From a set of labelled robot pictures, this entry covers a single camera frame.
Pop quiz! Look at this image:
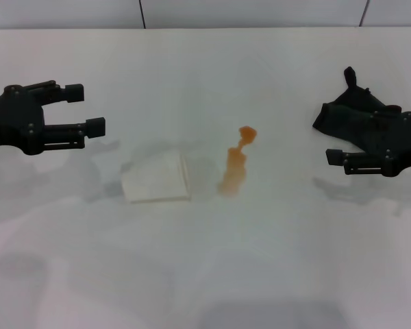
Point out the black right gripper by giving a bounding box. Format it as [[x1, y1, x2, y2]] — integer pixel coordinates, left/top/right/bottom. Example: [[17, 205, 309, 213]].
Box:
[[325, 110, 411, 178]]

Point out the brown water stain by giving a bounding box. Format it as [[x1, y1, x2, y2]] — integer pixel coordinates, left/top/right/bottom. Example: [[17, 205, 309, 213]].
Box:
[[216, 125, 260, 199]]

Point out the dark blue rag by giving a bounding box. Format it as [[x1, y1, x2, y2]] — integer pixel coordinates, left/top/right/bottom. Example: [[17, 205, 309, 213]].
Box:
[[312, 66, 404, 152]]

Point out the white paper cup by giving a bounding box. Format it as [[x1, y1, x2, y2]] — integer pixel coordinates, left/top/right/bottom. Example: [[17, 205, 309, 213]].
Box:
[[120, 148, 194, 205]]

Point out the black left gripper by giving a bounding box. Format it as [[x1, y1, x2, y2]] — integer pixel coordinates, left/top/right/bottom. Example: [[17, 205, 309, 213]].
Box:
[[0, 80, 108, 156]]

